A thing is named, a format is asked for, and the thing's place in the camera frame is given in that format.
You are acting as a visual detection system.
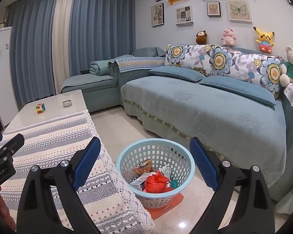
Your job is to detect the glass ashtray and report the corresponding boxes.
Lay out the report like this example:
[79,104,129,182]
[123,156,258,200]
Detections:
[62,99,72,107]

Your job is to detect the white milk carton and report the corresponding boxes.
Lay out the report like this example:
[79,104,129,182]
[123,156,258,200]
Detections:
[130,172,156,191]

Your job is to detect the floral cushion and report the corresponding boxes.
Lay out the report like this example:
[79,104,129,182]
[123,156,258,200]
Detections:
[208,45,283,99]
[164,44,215,77]

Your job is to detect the white standing air conditioner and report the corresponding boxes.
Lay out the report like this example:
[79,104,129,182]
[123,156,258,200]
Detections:
[0,27,19,127]

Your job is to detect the white teddy bear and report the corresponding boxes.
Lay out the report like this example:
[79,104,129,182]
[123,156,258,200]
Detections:
[280,45,293,88]

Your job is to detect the brown monkey plush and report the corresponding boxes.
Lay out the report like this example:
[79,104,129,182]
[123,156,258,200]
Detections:
[196,30,207,45]

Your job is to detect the floral cushion right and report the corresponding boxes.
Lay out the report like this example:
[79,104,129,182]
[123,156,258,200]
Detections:
[208,45,283,99]

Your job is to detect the striped woven tablecloth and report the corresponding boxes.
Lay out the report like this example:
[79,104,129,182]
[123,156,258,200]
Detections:
[0,109,157,234]

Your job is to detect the floral cushion left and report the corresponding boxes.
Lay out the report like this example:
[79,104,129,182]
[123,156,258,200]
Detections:
[164,44,215,77]

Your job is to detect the orange foil snack wrapper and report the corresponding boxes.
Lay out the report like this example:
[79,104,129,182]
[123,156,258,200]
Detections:
[134,159,153,176]

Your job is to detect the folded blue blanket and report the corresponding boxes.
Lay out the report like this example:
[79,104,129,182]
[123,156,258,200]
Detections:
[89,60,108,75]

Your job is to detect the orange plastic bag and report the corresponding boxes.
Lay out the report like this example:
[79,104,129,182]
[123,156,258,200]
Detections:
[144,171,170,193]

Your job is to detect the white coffee table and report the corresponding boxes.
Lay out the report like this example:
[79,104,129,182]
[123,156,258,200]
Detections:
[4,90,87,134]

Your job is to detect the blue sectional sofa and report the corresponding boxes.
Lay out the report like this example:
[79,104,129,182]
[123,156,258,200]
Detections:
[60,48,293,201]

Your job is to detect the rubik's cube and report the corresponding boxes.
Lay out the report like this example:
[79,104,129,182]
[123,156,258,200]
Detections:
[35,103,46,114]

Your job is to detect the light blue trash basket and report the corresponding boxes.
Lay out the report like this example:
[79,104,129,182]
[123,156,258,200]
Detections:
[116,138,195,209]

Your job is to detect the pink pig plush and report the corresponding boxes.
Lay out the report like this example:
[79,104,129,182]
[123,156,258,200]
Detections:
[221,28,237,47]

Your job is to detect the white blister wrapper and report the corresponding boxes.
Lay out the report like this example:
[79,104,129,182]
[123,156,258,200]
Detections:
[159,164,172,179]

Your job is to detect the blue window curtains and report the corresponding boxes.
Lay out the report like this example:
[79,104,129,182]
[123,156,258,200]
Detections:
[7,0,135,107]

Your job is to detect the person's left hand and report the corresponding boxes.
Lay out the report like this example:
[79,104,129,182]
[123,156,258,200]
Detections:
[0,186,16,231]

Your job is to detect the pikachu plush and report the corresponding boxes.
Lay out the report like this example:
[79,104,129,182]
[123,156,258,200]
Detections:
[253,27,275,54]

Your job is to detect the butterfly picture frame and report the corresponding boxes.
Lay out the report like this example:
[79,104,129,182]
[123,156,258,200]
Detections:
[227,0,252,23]

